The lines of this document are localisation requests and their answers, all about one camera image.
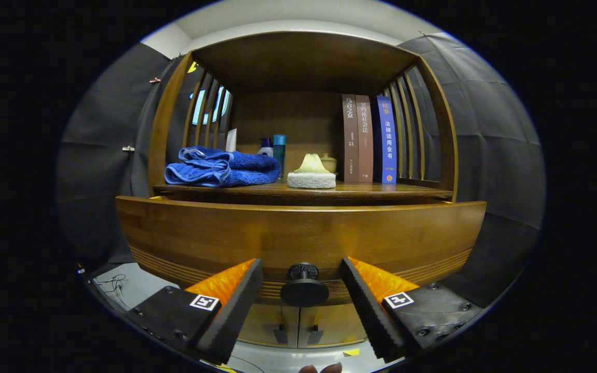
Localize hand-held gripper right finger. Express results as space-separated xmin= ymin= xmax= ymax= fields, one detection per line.
xmin=341 ymin=256 xmax=486 ymax=363

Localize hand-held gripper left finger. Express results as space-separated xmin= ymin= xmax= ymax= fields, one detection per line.
xmin=125 ymin=258 xmax=263 ymax=365

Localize black round drawer knob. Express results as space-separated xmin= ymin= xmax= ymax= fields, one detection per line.
xmin=280 ymin=262 xmax=330 ymax=307

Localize wooden drawer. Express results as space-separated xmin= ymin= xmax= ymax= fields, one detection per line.
xmin=116 ymin=195 xmax=487 ymax=306

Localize yellow and white sponge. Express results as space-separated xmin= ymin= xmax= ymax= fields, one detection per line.
xmin=287 ymin=153 xmax=337 ymax=189

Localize wooden countertop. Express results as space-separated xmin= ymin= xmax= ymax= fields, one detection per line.
xmin=152 ymin=179 xmax=454 ymax=207

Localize wooden cabinet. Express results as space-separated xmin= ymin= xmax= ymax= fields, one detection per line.
xmin=147 ymin=31 xmax=459 ymax=349

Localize blue folded towel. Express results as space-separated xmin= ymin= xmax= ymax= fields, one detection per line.
xmin=164 ymin=146 xmax=281 ymax=188

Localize teal clear bottle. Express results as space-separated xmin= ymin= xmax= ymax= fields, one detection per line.
xmin=273 ymin=135 xmax=287 ymax=179

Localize reddish brown book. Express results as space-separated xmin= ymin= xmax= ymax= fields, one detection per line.
xmin=356 ymin=94 xmax=374 ymax=182

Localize dark brown book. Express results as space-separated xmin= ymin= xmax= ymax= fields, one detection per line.
xmin=342 ymin=94 xmax=360 ymax=183

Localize blue book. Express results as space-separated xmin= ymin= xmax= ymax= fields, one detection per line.
xmin=373 ymin=95 xmax=397 ymax=184

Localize tangled grey cables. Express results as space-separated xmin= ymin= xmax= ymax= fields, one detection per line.
xmin=94 ymin=274 xmax=127 ymax=299

